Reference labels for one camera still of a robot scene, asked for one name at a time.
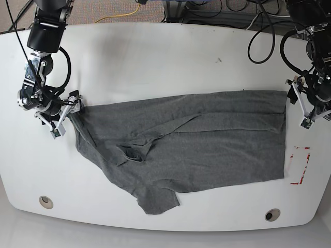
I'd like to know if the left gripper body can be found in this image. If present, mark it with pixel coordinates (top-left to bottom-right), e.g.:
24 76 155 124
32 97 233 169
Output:
307 89 330 115

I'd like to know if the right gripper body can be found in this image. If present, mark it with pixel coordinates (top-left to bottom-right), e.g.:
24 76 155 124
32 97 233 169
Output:
37 99 62 121

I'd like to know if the grey t-shirt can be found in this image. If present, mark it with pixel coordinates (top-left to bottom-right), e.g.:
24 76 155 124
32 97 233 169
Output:
69 90 287 215

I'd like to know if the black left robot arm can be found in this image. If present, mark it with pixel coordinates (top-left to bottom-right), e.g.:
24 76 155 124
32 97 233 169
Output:
286 1 330 114

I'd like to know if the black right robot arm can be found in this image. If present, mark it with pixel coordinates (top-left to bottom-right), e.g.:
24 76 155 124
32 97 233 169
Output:
18 1 79 130

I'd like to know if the red tape rectangle marking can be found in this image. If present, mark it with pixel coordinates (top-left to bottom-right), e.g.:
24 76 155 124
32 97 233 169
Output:
288 146 311 185

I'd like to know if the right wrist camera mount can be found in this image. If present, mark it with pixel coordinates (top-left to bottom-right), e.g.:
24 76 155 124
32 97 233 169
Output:
34 90 82 139

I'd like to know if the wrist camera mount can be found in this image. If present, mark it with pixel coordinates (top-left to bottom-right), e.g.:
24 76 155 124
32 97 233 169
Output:
34 90 82 139
285 76 330 130

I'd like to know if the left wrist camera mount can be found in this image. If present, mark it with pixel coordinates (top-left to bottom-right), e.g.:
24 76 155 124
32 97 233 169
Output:
285 76 330 130

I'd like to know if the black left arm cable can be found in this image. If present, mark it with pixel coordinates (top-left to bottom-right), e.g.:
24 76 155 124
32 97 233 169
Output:
247 0 311 75

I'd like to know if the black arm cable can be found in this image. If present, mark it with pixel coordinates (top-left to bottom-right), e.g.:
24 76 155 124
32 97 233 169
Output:
48 46 72 95
247 0 311 75

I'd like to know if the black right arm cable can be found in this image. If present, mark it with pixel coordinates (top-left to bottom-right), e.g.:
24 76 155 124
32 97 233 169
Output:
48 46 72 95

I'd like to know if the left table cable grommet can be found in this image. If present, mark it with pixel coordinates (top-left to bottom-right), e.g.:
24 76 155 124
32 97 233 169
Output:
39 196 54 209

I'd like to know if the table cable grommet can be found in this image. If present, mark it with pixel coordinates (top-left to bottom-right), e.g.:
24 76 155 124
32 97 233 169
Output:
39 196 54 209
265 208 281 222

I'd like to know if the white cable on floor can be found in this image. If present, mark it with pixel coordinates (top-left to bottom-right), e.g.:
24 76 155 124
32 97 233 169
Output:
245 12 264 30

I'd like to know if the yellow cable on floor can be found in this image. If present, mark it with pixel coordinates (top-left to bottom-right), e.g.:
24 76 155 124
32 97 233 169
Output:
96 3 142 23

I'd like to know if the right table cable grommet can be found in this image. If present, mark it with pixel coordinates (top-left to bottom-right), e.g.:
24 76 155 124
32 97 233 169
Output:
265 208 281 222

